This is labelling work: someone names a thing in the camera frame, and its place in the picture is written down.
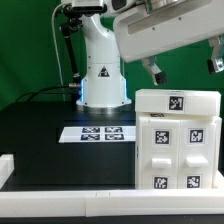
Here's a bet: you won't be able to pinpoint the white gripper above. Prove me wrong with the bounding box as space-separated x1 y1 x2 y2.
113 0 224 85

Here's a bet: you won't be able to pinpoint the small white cabinet top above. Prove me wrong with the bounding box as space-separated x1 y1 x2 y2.
135 89 221 116

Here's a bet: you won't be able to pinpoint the white cabinet door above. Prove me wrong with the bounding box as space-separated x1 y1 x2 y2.
135 117 180 190
178 117 217 189

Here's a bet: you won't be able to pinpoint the white cabinet body box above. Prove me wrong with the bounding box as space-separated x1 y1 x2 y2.
136 113 222 189

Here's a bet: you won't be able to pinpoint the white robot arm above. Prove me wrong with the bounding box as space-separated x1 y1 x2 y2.
61 0 224 111

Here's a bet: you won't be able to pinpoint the white right fence piece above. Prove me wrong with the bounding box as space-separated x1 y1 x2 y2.
213 171 224 189

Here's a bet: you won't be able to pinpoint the white fence piece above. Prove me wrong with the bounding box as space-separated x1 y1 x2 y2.
213 171 224 189
0 154 14 189

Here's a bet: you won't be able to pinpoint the white front fence bar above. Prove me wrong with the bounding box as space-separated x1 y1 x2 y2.
0 189 224 218

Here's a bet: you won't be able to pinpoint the white marker base sheet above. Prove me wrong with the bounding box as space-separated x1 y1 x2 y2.
59 126 136 143

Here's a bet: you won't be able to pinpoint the white left fence piece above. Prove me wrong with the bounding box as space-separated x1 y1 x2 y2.
0 154 14 189

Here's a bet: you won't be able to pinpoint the black cables on table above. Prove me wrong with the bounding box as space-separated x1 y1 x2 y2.
14 84 83 104

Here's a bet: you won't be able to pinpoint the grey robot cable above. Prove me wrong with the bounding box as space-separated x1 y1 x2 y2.
51 3 68 101

